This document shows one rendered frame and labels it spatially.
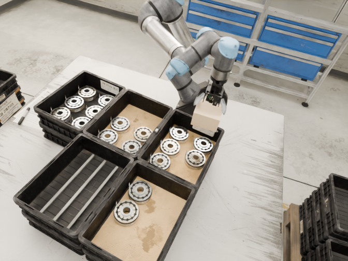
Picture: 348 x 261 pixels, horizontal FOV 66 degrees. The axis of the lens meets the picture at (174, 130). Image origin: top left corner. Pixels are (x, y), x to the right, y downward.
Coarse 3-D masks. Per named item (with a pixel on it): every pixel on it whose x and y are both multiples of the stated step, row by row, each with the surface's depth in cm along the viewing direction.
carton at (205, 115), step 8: (200, 104) 121; (208, 104) 122; (200, 112) 117; (208, 112) 118; (216, 112) 119; (192, 120) 120; (200, 120) 119; (208, 120) 117; (216, 120) 116; (208, 128) 121; (216, 128) 119
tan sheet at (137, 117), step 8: (128, 112) 153; (136, 112) 153; (144, 112) 154; (136, 120) 149; (144, 120) 150; (152, 120) 151; (160, 120) 152; (136, 128) 145; (152, 128) 147; (120, 136) 140; (128, 136) 141; (120, 144) 136
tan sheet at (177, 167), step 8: (168, 136) 144; (192, 136) 147; (200, 136) 147; (184, 144) 142; (192, 144) 142; (184, 152) 138; (176, 160) 134; (176, 168) 131; (184, 168) 131; (184, 176) 128; (192, 176) 129
